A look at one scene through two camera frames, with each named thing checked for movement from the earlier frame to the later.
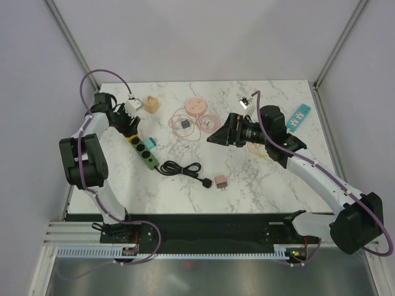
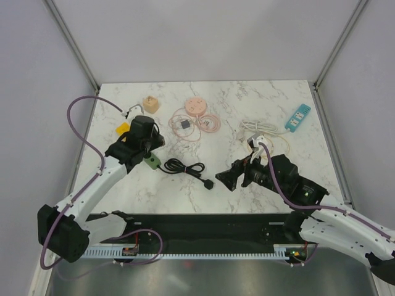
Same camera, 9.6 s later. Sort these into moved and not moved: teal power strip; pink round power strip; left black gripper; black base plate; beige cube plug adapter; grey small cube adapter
Moved: left black gripper
Not moved: pink round power strip; grey small cube adapter; beige cube plug adapter; black base plate; teal power strip
